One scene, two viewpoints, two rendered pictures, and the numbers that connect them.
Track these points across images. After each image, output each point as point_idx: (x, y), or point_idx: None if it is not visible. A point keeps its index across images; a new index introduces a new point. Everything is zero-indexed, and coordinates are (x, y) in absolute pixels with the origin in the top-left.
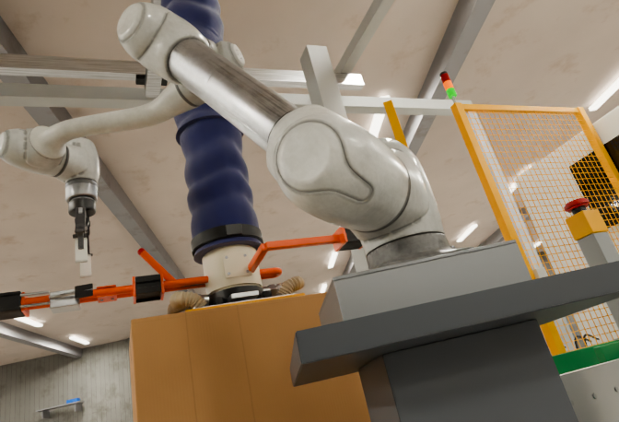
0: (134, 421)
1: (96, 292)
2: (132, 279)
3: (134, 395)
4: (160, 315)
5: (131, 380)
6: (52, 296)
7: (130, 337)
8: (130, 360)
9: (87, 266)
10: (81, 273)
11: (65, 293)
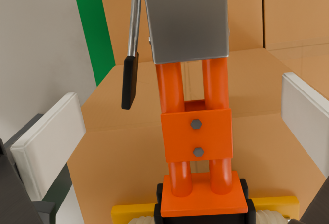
0: (186, 77)
1: (160, 106)
2: (164, 205)
3: (111, 92)
4: (69, 173)
5: (279, 87)
6: None
7: (156, 121)
8: (264, 100)
9: (298, 127)
10: (288, 85)
11: (129, 29)
